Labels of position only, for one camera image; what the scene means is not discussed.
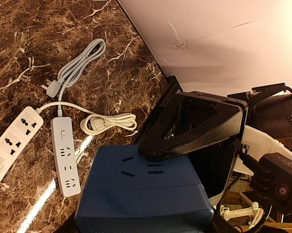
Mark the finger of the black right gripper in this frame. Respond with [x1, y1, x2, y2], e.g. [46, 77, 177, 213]
[138, 93, 244, 160]

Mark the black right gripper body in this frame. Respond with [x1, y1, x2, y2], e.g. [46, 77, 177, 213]
[189, 139, 241, 201]

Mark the blue cube socket adapter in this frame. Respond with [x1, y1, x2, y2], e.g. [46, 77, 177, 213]
[75, 145, 213, 233]

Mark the white universal power strip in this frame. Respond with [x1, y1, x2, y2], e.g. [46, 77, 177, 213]
[0, 106, 44, 182]

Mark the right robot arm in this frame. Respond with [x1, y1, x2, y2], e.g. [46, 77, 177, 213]
[138, 83, 292, 203]

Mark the light blue power strip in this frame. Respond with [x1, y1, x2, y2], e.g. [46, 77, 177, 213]
[51, 117, 81, 197]

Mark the white power cable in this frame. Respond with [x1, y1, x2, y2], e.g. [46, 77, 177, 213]
[35, 101, 138, 135]

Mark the light blue power cable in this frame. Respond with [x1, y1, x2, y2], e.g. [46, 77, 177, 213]
[41, 38, 106, 117]

